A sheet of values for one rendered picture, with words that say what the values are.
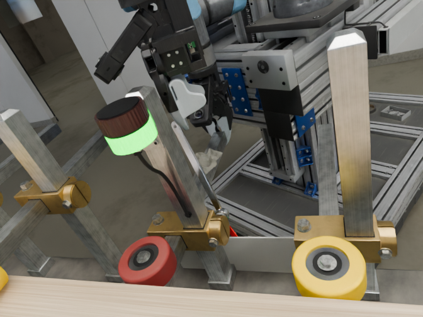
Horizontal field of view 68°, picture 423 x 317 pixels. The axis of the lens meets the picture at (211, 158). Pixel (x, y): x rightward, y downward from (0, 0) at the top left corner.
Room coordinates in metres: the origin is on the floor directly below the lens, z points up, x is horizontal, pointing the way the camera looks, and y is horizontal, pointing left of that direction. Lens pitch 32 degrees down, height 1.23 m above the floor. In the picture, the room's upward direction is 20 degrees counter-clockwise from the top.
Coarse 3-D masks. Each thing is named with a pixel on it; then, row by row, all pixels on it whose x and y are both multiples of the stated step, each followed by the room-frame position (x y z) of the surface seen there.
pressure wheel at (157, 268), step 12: (144, 240) 0.36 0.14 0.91; (156, 240) 0.35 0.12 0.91; (132, 252) 0.35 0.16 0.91; (144, 252) 0.33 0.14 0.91; (156, 252) 0.33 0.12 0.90; (168, 252) 0.32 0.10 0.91; (120, 264) 0.33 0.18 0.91; (132, 264) 0.33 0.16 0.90; (144, 264) 0.32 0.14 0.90; (156, 264) 0.31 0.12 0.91; (168, 264) 0.31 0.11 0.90; (120, 276) 0.31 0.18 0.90; (132, 276) 0.30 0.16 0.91; (144, 276) 0.29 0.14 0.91; (156, 276) 0.29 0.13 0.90; (168, 276) 0.30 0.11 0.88
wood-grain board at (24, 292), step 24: (24, 288) 0.36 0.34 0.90; (48, 288) 0.34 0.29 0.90; (72, 288) 0.33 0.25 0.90; (96, 288) 0.31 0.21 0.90; (120, 288) 0.30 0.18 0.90; (144, 288) 0.28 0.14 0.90; (168, 288) 0.27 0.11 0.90; (0, 312) 0.33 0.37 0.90; (24, 312) 0.32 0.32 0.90; (48, 312) 0.30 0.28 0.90; (72, 312) 0.29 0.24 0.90; (96, 312) 0.27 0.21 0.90; (120, 312) 0.26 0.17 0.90; (144, 312) 0.25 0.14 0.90; (168, 312) 0.24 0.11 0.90; (192, 312) 0.22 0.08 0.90; (216, 312) 0.21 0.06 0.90; (240, 312) 0.20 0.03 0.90; (264, 312) 0.19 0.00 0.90; (288, 312) 0.18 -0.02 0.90; (312, 312) 0.18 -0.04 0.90; (336, 312) 0.17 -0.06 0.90; (360, 312) 0.16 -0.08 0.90; (384, 312) 0.15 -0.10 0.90; (408, 312) 0.14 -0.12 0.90
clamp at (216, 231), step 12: (168, 216) 0.44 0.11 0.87; (216, 216) 0.40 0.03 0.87; (156, 228) 0.42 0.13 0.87; (168, 228) 0.41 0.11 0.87; (180, 228) 0.40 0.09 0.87; (192, 228) 0.39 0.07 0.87; (204, 228) 0.38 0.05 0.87; (216, 228) 0.37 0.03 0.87; (228, 228) 0.40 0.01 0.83; (192, 240) 0.39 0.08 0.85; (204, 240) 0.38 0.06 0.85; (216, 240) 0.37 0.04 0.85
